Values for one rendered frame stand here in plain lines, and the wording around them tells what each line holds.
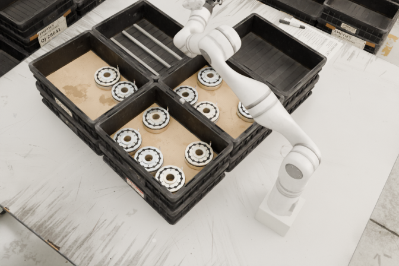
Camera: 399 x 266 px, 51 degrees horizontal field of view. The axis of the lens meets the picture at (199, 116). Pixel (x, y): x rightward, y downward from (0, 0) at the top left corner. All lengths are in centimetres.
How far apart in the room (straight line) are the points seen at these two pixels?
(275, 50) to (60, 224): 114
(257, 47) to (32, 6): 140
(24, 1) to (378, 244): 242
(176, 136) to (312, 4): 171
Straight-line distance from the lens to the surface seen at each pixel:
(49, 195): 166
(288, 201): 142
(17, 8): 274
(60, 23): 266
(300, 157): 125
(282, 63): 190
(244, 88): 120
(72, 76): 180
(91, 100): 171
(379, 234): 256
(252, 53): 191
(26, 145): 180
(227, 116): 166
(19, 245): 240
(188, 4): 162
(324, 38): 228
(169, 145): 156
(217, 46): 118
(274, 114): 122
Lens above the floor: 214
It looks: 53 degrees down
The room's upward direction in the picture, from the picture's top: 6 degrees clockwise
